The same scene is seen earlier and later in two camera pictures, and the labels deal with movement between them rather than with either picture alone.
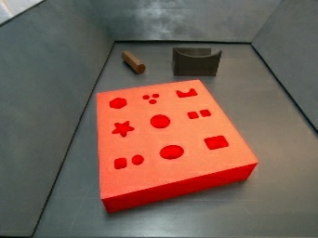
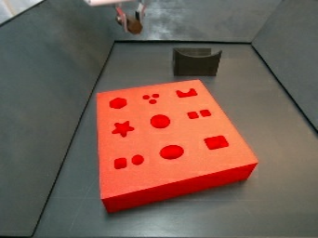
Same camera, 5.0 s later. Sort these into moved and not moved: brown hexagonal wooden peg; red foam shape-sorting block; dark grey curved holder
Moved: brown hexagonal wooden peg
Not moved: red foam shape-sorting block; dark grey curved holder
